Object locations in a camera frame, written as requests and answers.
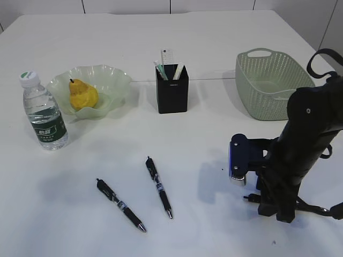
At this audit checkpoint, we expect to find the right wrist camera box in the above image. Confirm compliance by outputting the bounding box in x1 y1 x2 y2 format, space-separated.
228 133 272 186

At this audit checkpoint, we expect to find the black square pen holder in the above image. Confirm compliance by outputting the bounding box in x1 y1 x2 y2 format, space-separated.
155 64 189 114

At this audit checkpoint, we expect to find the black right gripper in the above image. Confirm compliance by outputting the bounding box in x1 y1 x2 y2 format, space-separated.
256 161 303 222

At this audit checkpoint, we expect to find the yellow pear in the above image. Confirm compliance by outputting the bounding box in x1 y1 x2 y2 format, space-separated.
69 79 99 111

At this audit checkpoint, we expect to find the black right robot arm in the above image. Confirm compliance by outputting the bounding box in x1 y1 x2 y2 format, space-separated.
258 85 342 223

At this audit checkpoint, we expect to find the green woven plastic basket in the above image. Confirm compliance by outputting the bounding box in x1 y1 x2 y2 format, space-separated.
235 48 315 121

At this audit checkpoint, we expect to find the transparent plastic ruler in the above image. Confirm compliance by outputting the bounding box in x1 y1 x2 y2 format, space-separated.
161 49 175 65

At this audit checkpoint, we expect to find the clear water bottle green label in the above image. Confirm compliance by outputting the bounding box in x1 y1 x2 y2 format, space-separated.
19 71 68 150

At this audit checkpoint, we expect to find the teal utility knife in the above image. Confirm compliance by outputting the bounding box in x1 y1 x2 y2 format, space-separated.
153 61 168 80

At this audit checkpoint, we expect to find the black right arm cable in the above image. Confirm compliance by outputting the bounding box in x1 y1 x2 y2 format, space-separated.
296 48 343 220

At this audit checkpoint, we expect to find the green wavy glass plate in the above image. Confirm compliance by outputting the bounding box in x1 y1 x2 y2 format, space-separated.
46 64 132 119

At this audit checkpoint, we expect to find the black pen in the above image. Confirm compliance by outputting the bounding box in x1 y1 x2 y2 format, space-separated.
244 193 330 216
96 178 147 233
145 156 173 220

